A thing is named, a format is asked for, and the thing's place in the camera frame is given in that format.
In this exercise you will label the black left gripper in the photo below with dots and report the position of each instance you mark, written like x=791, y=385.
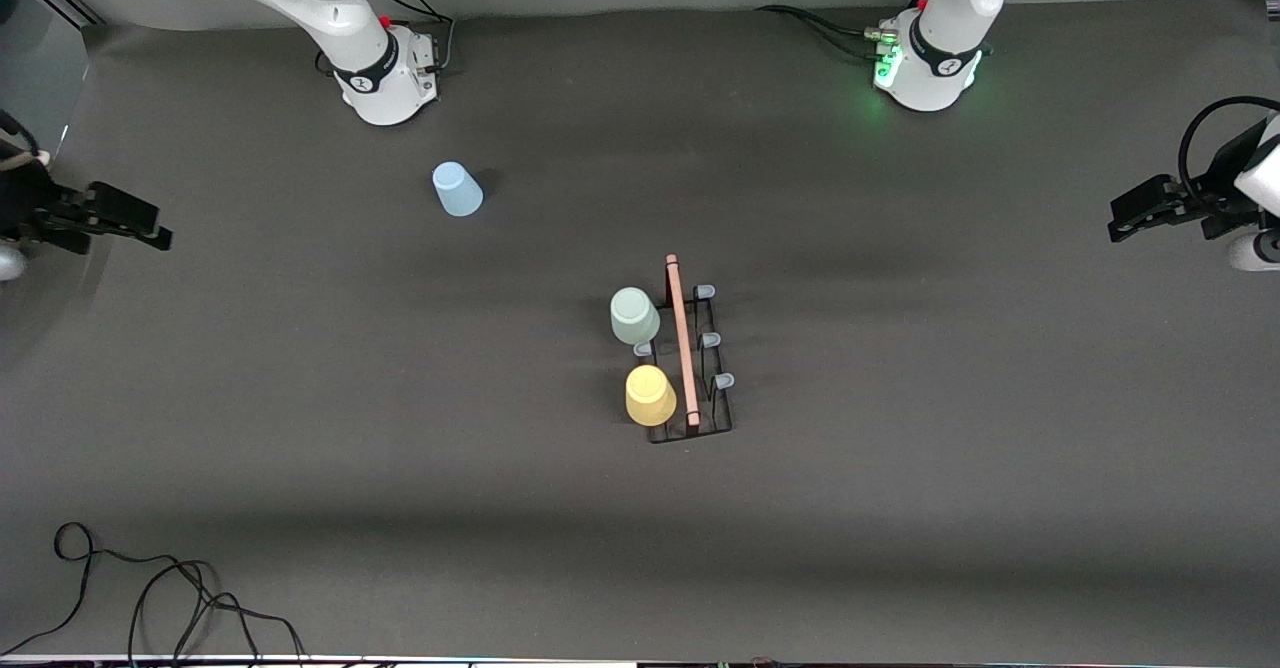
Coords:
x=1208, y=201

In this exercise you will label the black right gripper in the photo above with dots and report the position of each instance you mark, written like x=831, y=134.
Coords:
x=32, y=206

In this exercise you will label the dark grey table cloth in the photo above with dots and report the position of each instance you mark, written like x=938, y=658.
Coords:
x=800, y=498

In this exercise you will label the light blue plastic cup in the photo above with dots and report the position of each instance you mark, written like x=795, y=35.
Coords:
x=458, y=191

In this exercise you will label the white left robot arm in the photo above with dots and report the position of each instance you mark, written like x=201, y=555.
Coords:
x=945, y=38

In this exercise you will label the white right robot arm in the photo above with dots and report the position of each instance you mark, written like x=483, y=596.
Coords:
x=330, y=8

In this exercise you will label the yellow plastic cup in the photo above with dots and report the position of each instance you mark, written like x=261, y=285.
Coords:
x=650, y=398

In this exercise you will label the pale green plastic cup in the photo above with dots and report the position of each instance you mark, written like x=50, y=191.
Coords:
x=635, y=318

